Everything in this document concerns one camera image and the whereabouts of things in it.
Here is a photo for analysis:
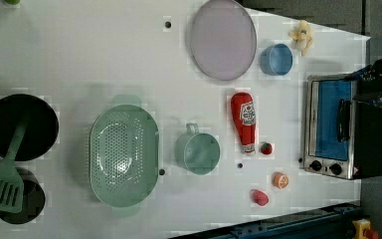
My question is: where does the silver black toaster oven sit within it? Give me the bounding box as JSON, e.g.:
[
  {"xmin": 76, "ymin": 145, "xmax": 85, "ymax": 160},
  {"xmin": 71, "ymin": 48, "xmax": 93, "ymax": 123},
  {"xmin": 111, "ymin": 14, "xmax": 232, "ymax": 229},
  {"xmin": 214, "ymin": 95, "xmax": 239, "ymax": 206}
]
[{"xmin": 303, "ymin": 75, "xmax": 382, "ymax": 180}]

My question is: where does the green object at edge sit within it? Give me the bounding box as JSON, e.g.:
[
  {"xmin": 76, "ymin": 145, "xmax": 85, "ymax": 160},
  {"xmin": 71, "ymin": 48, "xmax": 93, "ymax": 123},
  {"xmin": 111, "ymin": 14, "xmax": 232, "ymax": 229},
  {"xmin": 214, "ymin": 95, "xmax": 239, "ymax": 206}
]
[{"xmin": 5, "ymin": 0, "xmax": 21, "ymax": 5}]

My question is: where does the blue metal rail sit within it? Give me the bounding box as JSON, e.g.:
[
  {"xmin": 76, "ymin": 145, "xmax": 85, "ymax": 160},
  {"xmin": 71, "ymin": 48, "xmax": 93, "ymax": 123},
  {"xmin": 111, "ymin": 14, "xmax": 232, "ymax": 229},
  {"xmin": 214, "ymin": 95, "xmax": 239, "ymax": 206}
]
[{"xmin": 170, "ymin": 203, "xmax": 363, "ymax": 239}]

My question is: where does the yellow red clamp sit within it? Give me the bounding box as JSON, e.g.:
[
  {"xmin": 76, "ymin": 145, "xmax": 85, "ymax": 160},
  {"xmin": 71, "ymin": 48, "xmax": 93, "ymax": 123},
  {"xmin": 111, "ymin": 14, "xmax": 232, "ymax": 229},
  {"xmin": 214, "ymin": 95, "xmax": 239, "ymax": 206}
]
[{"xmin": 352, "ymin": 219, "xmax": 380, "ymax": 239}]

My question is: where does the green oval strainer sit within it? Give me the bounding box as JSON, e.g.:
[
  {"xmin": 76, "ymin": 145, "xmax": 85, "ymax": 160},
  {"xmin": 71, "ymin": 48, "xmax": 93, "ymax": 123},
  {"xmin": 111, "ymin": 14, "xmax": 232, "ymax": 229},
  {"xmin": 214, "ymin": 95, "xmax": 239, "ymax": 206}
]
[{"xmin": 89, "ymin": 95, "xmax": 159, "ymax": 217}]

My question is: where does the orange slice toy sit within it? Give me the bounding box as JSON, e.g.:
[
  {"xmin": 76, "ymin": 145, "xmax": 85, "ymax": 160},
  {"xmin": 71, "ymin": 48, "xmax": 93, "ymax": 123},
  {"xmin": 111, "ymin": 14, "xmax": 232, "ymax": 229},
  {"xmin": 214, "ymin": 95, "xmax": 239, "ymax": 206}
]
[{"xmin": 273, "ymin": 172, "xmax": 289, "ymax": 189}]

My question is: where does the green slotted spatula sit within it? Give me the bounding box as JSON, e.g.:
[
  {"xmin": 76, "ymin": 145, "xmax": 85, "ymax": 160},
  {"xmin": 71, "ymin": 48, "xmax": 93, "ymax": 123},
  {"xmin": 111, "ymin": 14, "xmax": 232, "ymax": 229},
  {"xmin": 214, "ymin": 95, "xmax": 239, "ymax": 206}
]
[{"xmin": 0, "ymin": 117, "xmax": 29, "ymax": 213}]

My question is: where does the red plush strawberry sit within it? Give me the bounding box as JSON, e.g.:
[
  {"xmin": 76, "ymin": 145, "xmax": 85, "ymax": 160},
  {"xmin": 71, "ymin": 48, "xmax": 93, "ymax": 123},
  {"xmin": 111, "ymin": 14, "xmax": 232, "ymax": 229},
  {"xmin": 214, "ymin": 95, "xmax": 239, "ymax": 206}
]
[{"xmin": 260, "ymin": 142, "xmax": 273, "ymax": 155}]

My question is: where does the large black pot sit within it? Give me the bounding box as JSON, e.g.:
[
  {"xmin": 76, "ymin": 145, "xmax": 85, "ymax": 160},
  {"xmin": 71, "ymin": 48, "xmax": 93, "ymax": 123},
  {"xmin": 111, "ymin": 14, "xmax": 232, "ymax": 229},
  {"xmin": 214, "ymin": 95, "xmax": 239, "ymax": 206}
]
[{"xmin": 0, "ymin": 94, "xmax": 60, "ymax": 162}]

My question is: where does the red plush pepper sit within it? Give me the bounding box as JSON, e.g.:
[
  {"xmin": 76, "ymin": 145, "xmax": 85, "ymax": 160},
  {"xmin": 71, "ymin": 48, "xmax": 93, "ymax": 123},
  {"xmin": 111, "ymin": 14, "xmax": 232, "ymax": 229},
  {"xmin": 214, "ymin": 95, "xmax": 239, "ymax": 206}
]
[{"xmin": 251, "ymin": 189, "xmax": 270, "ymax": 206}]

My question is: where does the green cup with handle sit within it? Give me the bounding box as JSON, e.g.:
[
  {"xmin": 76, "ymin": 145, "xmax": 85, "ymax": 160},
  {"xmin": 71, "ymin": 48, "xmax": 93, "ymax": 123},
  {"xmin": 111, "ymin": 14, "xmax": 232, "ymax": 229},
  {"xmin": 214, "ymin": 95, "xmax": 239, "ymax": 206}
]
[{"xmin": 174, "ymin": 122, "xmax": 220, "ymax": 175}]

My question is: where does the blue small bowl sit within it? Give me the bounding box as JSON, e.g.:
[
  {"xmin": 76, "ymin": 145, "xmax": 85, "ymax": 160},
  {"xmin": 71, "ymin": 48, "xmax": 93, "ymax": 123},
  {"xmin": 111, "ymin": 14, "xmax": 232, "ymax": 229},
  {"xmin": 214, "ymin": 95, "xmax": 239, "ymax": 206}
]
[{"xmin": 260, "ymin": 44, "xmax": 293, "ymax": 76}]

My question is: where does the lilac round plate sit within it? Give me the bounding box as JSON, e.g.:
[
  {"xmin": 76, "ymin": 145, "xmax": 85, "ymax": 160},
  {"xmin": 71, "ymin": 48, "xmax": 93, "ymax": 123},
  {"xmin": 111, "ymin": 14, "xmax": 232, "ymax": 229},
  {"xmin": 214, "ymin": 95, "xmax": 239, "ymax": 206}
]
[{"xmin": 190, "ymin": 0, "xmax": 257, "ymax": 81}]

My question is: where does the red plush ketchup bottle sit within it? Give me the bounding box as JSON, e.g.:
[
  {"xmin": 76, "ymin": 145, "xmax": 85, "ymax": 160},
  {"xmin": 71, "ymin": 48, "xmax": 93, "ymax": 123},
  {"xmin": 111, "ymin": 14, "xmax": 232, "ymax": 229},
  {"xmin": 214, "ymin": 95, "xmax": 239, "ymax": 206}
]
[{"xmin": 231, "ymin": 92, "xmax": 256, "ymax": 154}]

